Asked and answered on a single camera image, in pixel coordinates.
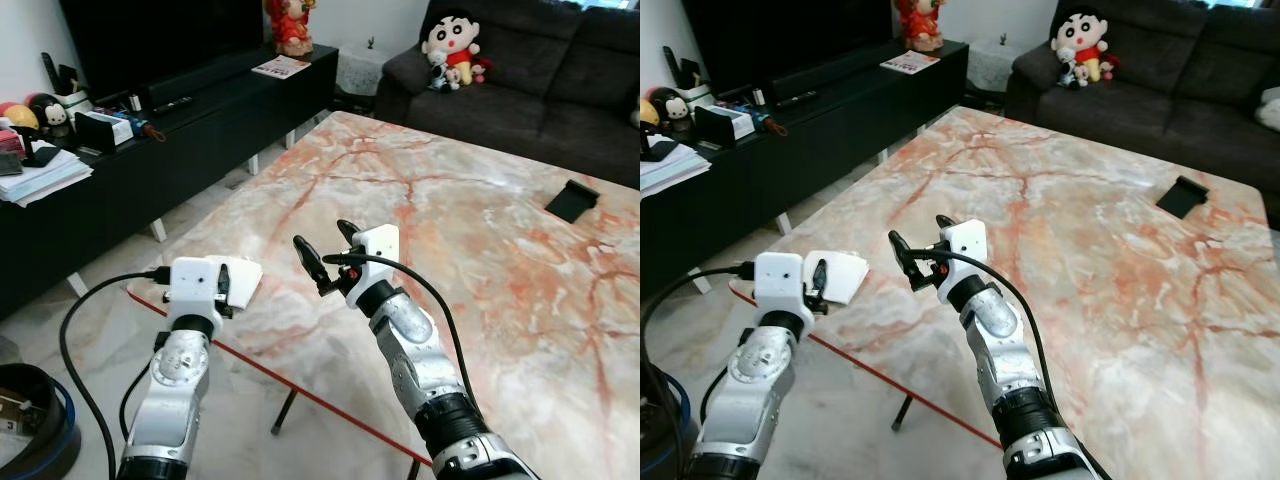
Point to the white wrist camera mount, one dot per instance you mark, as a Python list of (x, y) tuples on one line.
[(780, 280), (968, 248), (192, 285), (378, 255)]

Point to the black television console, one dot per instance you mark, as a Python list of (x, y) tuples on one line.
[(150, 170), (800, 160)]

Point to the small black pouch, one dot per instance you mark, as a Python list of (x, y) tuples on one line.
[(662, 148), (42, 152)]

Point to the white tissue paper trash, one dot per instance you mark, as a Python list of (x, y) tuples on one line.
[(245, 278), (848, 275)]

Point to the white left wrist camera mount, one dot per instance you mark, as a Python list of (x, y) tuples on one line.
[(780, 280), (192, 285)]

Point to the black round rubbish bin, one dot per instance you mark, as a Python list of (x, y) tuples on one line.
[(45, 445), (665, 450)]

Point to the black flat television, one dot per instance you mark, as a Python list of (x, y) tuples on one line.
[(780, 40), (150, 40)]

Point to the red and black box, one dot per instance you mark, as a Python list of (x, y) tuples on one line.
[(10, 142)]

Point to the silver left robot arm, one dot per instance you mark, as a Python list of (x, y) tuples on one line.
[(755, 385), (175, 385)]

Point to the dark grey fabric sofa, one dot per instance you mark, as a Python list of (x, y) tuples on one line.
[(560, 80), (1180, 90)]

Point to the small red plush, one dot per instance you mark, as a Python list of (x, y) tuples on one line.
[(1108, 66), (481, 70)]

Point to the white paper stack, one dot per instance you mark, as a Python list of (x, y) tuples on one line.
[(675, 172), (45, 182)]

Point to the white red booklet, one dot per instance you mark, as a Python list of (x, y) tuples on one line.
[(282, 67), (910, 62)]

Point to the white cup with black remotes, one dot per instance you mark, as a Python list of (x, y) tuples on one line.
[(70, 98), (695, 92)]

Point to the small black white plush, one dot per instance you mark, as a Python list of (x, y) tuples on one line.
[(445, 76), (1073, 72)]

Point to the small black stand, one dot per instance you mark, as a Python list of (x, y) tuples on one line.
[(572, 200), (1183, 198)]

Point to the red robed figurine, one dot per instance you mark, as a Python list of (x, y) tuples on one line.
[(920, 22), (290, 28)]

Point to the printed carton trash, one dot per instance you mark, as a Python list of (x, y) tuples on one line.
[(12, 412)]

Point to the black eared mouse plush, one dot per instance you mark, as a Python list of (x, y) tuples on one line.
[(50, 115), (672, 108)]

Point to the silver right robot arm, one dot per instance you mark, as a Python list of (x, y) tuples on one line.
[(1010, 360), (430, 370)]

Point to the white pillow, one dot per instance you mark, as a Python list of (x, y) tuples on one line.
[(1270, 110)]

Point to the yellow round plush toy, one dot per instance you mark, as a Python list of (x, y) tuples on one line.
[(648, 112), (18, 116)]

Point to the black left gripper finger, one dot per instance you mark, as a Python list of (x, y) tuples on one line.
[(821, 280), (226, 284)]

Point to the black metal table leg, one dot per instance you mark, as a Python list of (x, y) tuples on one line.
[(904, 413), (285, 412)]

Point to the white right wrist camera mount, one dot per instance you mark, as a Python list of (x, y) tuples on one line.
[(378, 255), (968, 248)]

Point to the black remote control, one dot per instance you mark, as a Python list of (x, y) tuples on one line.
[(172, 104), (797, 99)]

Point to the side table with lace cloth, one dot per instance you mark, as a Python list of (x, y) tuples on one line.
[(365, 68), (992, 65)]

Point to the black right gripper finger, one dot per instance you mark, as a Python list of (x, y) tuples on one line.
[(903, 255), (349, 234), (946, 228), (310, 262)]

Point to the cartoon boy plush doll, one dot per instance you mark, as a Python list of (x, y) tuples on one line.
[(450, 40), (1078, 30)]

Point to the black tissue box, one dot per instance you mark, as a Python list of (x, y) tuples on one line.
[(722, 125), (100, 132)]

